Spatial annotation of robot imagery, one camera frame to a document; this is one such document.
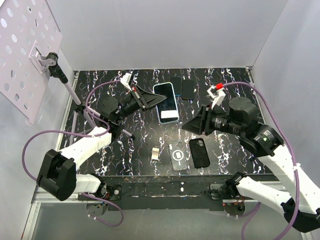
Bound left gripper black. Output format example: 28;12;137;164
115;85;167;123

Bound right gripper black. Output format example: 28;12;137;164
181;103;244;136

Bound dark phone blue edge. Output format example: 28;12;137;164
170;76;182;96

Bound clear phone case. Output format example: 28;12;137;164
168;141;187;171

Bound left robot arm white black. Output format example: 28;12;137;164
36;86;166;201

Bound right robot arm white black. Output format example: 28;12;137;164
182;97;320;233

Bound small white plastic clip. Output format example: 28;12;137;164
151;147;160;161

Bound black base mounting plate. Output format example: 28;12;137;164
77;174;251;212

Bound tripod stand lilac black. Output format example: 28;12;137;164
45;52;135;144

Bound perforated lilac metal plate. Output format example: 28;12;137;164
0;0;63;124

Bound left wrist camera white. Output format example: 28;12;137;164
120;73;132;91

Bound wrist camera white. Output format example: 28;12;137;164
120;73;132;91
207;83;226;110

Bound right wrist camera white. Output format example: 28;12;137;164
207;83;226;110

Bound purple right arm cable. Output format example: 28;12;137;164
222;81;301;240

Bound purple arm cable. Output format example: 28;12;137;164
22;80;125;228
222;81;301;240

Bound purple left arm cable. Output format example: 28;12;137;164
22;80;125;228

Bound aluminium frame rail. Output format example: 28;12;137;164
21;188;89;240

